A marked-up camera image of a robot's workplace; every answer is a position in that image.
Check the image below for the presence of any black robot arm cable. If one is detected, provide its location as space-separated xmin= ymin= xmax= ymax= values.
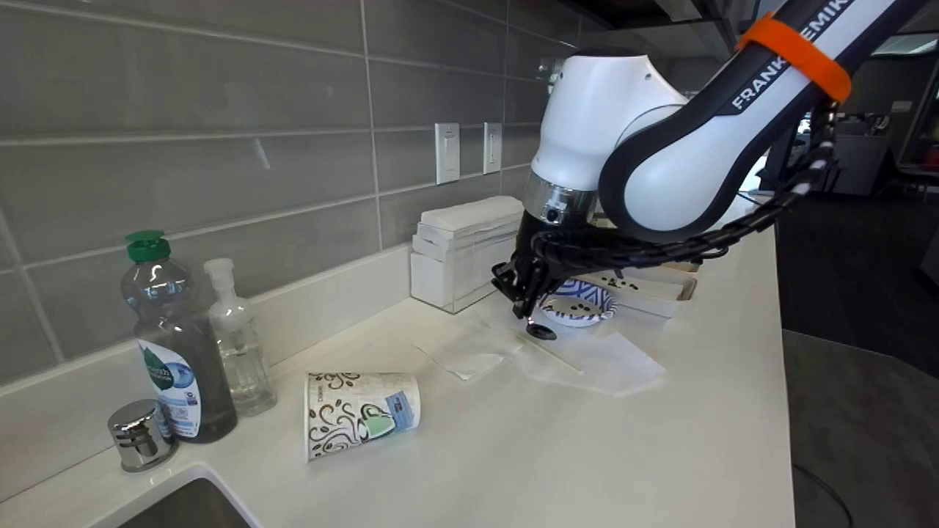
xmin=531 ymin=99 xmax=838 ymax=287

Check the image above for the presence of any metal spoon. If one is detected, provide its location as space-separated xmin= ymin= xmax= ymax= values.
xmin=524 ymin=314 xmax=560 ymax=344

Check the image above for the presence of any printed paper cup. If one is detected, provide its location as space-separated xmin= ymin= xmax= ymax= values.
xmin=303 ymin=369 xmax=427 ymax=463

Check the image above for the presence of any steel sink basin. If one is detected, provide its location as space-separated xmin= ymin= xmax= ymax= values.
xmin=114 ymin=474 xmax=259 ymax=528

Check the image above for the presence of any green-capped dish soap bottle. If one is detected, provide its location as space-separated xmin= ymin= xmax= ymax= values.
xmin=122 ymin=228 xmax=242 ymax=446

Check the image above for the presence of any white napkin stack holder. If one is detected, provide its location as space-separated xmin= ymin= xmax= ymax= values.
xmin=408 ymin=194 xmax=531 ymax=316

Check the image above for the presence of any chrome sink knob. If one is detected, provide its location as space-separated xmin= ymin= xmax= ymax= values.
xmin=107 ymin=397 xmax=183 ymax=473

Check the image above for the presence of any blue patterned paper plate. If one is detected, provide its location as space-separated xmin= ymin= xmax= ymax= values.
xmin=537 ymin=276 xmax=620 ymax=332

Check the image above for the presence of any clear glass bottle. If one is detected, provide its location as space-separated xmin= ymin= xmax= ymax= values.
xmin=202 ymin=256 xmax=280 ymax=417

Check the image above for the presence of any white wall outlet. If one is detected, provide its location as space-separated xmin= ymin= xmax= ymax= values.
xmin=431 ymin=121 xmax=463 ymax=185
xmin=481 ymin=121 xmax=504 ymax=175

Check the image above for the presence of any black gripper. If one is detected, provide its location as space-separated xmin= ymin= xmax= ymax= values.
xmin=490 ymin=207 xmax=594 ymax=323

